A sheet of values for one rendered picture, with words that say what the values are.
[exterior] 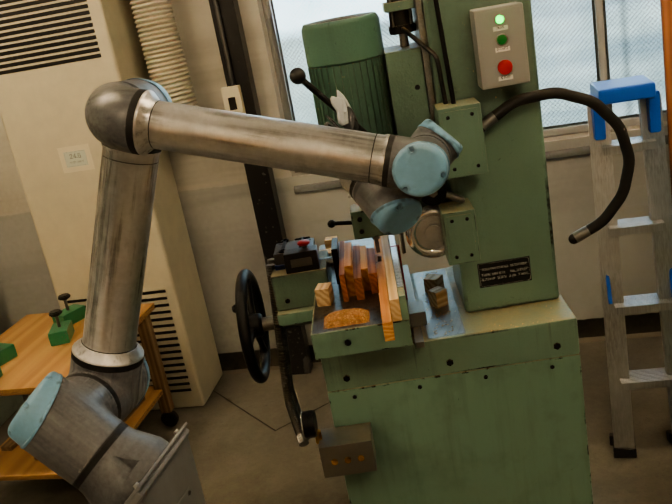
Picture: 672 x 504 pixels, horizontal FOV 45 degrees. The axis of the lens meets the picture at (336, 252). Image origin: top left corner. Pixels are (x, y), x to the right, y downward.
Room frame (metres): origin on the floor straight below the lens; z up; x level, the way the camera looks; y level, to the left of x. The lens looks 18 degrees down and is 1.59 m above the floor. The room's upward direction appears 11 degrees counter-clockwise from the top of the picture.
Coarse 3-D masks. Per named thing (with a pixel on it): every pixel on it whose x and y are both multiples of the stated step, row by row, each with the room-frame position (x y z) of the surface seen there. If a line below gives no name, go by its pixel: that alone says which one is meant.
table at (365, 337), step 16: (352, 240) 2.15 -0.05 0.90; (368, 240) 2.12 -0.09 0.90; (336, 288) 1.80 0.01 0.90; (336, 304) 1.71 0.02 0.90; (352, 304) 1.69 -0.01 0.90; (368, 304) 1.67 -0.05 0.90; (288, 320) 1.78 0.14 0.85; (304, 320) 1.78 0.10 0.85; (320, 320) 1.63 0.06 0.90; (320, 336) 1.56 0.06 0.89; (336, 336) 1.56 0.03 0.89; (352, 336) 1.56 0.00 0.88; (368, 336) 1.56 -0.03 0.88; (400, 336) 1.55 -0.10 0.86; (320, 352) 1.56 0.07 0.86; (336, 352) 1.56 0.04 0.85; (352, 352) 1.56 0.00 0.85
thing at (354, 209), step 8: (352, 208) 1.87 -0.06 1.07; (360, 208) 1.85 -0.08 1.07; (352, 216) 1.83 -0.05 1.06; (360, 216) 1.83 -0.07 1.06; (352, 224) 1.84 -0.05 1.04; (360, 224) 1.83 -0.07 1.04; (368, 224) 1.83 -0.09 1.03; (360, 232) 1.83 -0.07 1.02; (368, 232) 1.83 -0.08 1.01; (376, 232) 1.83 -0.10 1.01
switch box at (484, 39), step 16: (480, 16) 1.67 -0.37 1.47; (512, 16) 1.67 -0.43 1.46; (480, 32) 1.68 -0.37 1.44; (496, 32) 1.67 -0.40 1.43; (512, 32) 1.67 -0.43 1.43; (480, 48) 1.68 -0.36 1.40; (512, 48) 1.67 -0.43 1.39; (480, 64) 1.68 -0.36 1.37; (496, 64) 1.67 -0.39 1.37; (512, 64) 1.67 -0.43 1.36; (528, 64) 1.67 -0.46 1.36; (480, 80) 1.69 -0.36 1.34; (496, 80) 1.67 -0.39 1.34; (512, 80) 1.67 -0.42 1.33; (528, 80) 1.67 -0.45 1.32
